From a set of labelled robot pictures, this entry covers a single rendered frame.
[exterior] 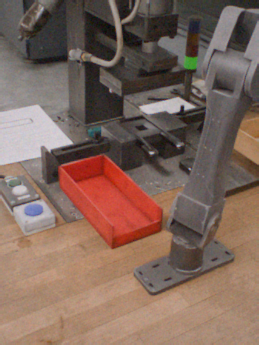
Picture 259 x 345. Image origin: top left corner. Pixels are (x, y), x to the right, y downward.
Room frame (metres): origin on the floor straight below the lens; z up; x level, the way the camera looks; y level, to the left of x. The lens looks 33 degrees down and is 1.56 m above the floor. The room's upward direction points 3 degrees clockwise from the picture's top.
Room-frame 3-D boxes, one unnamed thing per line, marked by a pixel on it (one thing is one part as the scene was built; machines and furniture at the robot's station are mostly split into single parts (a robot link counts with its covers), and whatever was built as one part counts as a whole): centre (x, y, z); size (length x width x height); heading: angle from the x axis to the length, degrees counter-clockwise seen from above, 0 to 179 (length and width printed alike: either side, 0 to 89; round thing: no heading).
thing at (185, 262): (0.71, -0.12, 0.94); 0.20 x 0.07 x 0.08; 123
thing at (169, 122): (1.14, -0.03, 0.98); 0.20 x 0.10 x 0.01; 123
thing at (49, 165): (1.00, 0.17, 0.95); 0.06 x 0.03 x 0.09; 123
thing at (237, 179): (1.05, -0.24, 0.91); 0.17 x 0.16 x 0.02; 123
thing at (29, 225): (0.83, 0.20, 0.90); 0.07 x 0.07 x 0.06; 33
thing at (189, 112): (1.26, -0.17, 0.95); 0.15 x 0.03 x 0.10; 123
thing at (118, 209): (0.89, 0.04, 0.93); 0.25 x 0.12 x 0.06; 33
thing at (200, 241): (0.72, -0.12, 1.00); 0.09 x 0.06 x 0.06; 50
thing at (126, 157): (1.14, -0.03, 0.94); 0.20 x 0.10 x 0.07; 123
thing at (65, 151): (1.04, 0.12, 0.95); 0.15 x 0.03 x 0.10; 123
